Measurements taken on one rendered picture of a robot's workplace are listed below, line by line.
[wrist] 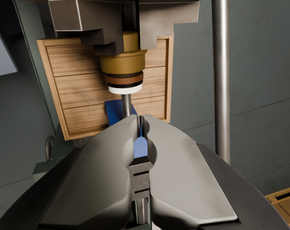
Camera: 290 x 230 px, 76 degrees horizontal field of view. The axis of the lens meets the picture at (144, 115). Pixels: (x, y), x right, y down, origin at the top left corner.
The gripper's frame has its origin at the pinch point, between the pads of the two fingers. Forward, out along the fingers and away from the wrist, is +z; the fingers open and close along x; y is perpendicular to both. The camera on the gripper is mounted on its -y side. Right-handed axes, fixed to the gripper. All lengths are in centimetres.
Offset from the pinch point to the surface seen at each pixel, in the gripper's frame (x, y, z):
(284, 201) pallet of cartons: 216, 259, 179
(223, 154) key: 6.9, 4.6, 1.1
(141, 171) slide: -2, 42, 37
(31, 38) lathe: -44, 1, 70
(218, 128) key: 6.4, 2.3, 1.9
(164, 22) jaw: 4.1, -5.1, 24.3
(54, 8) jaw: -9.3, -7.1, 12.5
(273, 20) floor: 115, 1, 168
